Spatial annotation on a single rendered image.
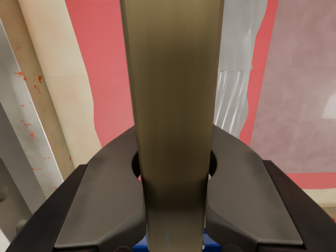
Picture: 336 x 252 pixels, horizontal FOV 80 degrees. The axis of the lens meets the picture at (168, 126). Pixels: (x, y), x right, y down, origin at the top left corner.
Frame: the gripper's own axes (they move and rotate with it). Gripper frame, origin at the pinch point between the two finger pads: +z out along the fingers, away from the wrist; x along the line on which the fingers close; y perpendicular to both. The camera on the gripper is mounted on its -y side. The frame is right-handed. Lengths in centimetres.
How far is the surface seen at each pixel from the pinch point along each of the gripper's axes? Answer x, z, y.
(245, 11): 7.9, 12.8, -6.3
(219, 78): 5.8, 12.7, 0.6
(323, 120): 20.8, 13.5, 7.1
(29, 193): -122, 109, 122
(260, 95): 11.5, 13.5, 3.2
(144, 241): -5.3, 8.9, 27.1
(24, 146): -19.0, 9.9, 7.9
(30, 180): -115, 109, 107
